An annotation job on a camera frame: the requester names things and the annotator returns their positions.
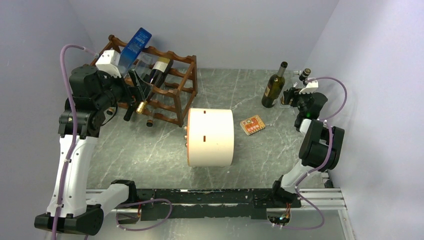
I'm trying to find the black capped bottle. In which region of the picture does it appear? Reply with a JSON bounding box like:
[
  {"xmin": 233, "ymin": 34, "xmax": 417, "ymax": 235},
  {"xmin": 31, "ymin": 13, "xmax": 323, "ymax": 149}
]
[{"xmin": 123, "ymin": 102, "xmax": 139, "ymax": 122}]

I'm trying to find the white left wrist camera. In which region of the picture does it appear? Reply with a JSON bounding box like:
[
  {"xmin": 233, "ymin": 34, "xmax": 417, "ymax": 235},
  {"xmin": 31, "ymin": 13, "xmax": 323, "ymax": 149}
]
[{"xmin": 95, "ymin": 49, "xmax": 122, "ymax": 78}]

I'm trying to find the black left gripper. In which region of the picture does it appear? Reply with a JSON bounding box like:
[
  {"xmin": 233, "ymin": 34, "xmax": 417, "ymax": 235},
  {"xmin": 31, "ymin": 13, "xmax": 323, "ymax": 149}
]
[{"xmin": 95, "ymin": 68, "xmax": 153, "ymax": 110}]

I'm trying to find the orange patterned small card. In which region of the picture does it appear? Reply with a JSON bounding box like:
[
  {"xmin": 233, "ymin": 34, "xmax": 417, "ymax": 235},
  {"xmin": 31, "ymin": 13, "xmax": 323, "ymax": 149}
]
[{"xmin": 240, "ymin": 115, "xmax": 266, "ymax": 136}]

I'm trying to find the dark bottle white label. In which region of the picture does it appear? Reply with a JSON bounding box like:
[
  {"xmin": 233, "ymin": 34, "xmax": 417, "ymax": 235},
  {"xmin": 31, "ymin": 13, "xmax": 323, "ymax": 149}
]
[{"xmin": 144, "ymin": 57, "xmax": 174, "ymax": 88}]

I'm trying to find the blue boxed bottle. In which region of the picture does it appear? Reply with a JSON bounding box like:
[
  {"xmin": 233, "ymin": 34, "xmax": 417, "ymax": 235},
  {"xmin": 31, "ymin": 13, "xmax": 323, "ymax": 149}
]
[{"xmin": 117, "ymin": 27, "xmax": 152, "ymax": 76}]

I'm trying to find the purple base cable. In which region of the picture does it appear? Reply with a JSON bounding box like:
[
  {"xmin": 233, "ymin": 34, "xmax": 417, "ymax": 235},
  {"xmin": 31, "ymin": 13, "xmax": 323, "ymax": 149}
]
[{"xmin": 114, "ymin": 197, "xmax": 174, "ymax": 232}]

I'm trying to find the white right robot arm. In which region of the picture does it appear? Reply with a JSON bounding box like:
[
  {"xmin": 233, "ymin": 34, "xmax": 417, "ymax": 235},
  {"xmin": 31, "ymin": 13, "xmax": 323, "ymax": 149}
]
[{"xmin": 269, "ymin": 87, "xmax": 345, "ymax": 207}]

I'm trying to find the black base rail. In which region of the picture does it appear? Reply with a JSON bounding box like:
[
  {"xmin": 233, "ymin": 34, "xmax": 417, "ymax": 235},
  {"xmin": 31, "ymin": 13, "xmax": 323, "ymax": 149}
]
[{"xmin": 116, "ymin": 188, "xmax": 302, "ymax": 221}]

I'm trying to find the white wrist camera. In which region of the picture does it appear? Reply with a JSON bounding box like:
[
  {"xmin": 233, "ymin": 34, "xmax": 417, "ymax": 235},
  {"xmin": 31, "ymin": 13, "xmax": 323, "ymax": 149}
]
[
  {"xmin": 95, "ymin": 49, "xmax": 122, "ymax": 78},
  {"xmin": 299, "ymin": 80, "xmax": 319, "ymax": 95}
]

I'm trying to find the white cylindrical container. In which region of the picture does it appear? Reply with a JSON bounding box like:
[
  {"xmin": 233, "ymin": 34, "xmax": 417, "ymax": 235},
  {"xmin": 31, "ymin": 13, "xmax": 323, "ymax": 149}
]
[{"xmin": 186, "ymin": 107, "xmax": 235, "ymax": 167}]

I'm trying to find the clear glass liquor bottle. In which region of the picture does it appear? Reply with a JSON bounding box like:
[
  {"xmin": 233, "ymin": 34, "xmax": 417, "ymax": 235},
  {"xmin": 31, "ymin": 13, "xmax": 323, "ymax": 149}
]
[{"xmin": 278, "ymin": 68, "xmax": 312, "ymax": 109}]

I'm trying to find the aluminium frame rail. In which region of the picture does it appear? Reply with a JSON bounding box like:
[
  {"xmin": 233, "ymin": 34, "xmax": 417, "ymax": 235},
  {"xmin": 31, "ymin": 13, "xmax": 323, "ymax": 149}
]
[{"xmin": 44, "ymin": 168, "xmax": 352, "ymax": 240}]

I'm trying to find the brown wooden wine rack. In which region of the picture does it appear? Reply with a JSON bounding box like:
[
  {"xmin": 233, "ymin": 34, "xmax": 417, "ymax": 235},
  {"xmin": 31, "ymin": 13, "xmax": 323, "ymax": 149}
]
[{"xmin": 91, "ymin": 35, "xmax": 198, "ymax": 127}]

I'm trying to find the dark green wine bottle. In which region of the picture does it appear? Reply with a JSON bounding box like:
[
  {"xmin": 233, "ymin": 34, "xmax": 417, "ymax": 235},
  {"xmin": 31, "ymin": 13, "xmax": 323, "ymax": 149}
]
[{"xmin": 261, "ymin": 61, "xmax": 288, "ymax": 108}]

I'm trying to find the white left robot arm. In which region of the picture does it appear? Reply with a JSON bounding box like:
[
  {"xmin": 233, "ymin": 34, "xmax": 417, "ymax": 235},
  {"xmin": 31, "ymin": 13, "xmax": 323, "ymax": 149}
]
[{"xmin": 34, "ymin": 65, "xmax": 146, "ymax": 236}]

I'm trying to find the gold capped bottle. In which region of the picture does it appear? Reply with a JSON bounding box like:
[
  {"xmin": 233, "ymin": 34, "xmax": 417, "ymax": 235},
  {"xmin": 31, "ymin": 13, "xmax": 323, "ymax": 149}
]
[{"xmin": 135, "ymin": 100, "xmax": 149, "ymax": 115}]

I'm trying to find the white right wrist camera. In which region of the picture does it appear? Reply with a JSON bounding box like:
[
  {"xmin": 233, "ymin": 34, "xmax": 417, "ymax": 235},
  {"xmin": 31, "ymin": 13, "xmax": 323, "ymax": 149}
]
[{"xmin": 299, "ymin": 80, "xmax": 319, "ymax": 95}]

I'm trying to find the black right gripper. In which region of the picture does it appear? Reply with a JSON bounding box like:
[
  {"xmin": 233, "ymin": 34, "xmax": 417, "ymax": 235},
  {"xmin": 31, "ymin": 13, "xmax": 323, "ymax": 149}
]
[{"xmin": 284, "ymin": 87, "xmax": 314, "ymax": 115}]

